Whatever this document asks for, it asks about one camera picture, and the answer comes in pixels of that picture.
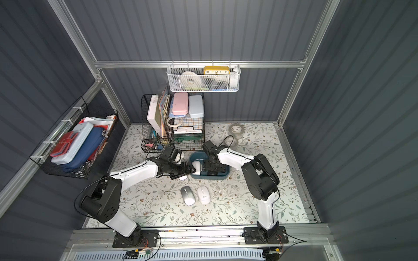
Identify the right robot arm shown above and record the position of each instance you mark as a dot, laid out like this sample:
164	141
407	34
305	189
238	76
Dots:
261	179

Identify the light grey pencil case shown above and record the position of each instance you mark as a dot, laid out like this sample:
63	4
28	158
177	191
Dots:
196	106

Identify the teal storage box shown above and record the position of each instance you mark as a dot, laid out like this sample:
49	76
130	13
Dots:
201	156

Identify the clear tape roll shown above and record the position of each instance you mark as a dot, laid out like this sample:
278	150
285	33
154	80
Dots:
237	131
232	143

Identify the white rounded mouse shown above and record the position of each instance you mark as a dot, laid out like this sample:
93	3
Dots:
198	167

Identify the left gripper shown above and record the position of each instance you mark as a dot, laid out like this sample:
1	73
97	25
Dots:
178	168

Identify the pink pencil case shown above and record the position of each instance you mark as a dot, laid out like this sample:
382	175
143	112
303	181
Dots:
180	104

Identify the clear tape roll far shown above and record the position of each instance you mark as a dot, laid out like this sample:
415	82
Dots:
237	131

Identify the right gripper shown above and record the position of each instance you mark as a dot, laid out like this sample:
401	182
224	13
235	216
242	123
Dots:
210	164

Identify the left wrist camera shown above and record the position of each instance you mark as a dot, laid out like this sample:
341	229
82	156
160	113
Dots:
179	157

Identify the yellow clock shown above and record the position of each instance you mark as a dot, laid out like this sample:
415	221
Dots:
216	70

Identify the black wire desk organizer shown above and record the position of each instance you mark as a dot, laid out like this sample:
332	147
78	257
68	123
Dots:
183	133

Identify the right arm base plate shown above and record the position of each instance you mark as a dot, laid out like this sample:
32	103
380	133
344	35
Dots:
258	235

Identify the clear tape roll near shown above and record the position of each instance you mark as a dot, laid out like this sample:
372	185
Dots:
232	143

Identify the navy blue pouch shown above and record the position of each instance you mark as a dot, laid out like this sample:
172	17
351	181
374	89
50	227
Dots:
92	142

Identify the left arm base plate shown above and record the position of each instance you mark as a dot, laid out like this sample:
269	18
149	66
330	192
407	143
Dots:
138	239

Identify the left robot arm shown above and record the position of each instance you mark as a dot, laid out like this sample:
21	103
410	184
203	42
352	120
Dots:
101	200

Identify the white tape roll in basket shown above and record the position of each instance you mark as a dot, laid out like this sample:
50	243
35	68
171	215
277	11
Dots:
190	80

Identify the black wire side basket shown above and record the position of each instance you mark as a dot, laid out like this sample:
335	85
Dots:
99	115

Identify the white plastic case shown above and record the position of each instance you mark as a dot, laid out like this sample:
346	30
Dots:
83	130

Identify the white mesh wall basket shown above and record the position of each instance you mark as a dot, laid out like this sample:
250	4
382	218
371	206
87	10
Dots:
210	83

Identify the white book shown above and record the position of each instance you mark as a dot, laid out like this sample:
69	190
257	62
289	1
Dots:
154	115

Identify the red wallet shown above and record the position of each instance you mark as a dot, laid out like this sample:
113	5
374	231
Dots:
64	144

